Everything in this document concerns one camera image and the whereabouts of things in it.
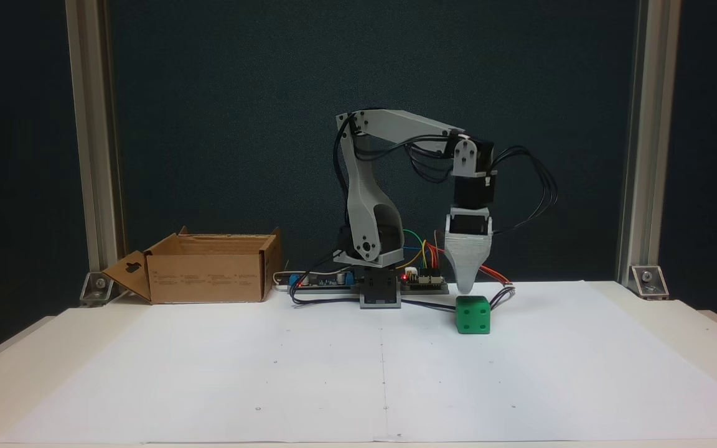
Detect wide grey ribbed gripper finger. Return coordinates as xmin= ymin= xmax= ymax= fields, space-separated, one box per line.
xmin=446 ymin=235 xmax=494 ymax=294

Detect green dice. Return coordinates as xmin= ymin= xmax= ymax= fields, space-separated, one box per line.
xmin=456 ymin=296 xmax=491 ymax=335

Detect blue circuit board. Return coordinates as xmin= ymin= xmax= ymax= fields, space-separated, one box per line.
xmin=290 ymin=271 xmax=359 ymax=291

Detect white paper sheet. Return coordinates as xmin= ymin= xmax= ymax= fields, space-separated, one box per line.
xmin=0 ymin=281 xmax=717 ymax=444

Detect open cardboard box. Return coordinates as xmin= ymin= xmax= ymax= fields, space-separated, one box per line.
xmin=102 ymin=227 xmax=283 ymax=304

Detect coloured jumper wires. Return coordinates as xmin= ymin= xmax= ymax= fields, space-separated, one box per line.
xmin=403 ymin=230 xmax=443 ymax=271

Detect circuit board with jumper wires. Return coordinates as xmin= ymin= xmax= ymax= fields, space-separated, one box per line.
xmin=401 ymin=268 xmax=449 ymax=294

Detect black cable with white plug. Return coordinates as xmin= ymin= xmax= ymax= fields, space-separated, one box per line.
xmin=289 ymin=283 xmax=516 ymax=312

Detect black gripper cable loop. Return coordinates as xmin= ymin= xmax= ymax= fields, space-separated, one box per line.
xmin=492 ymin=146 xmax=558 ymax=235

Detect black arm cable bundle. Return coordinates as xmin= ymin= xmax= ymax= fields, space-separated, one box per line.
xmin=332 ymin=112 xmax=459 ymax=262

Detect metal corner bracket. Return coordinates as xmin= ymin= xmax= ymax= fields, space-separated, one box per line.
xmin=630 ymin=265 xmax=669 ymax=298
xmin=80 ymin=271 xmax=115 ymax=307

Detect aluminium frame post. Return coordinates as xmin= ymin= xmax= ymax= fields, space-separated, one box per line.
xmin=65 ymin=0 xmax=126 ymax=274
xmin=616 ymin=0 xmax=683 ymax=284

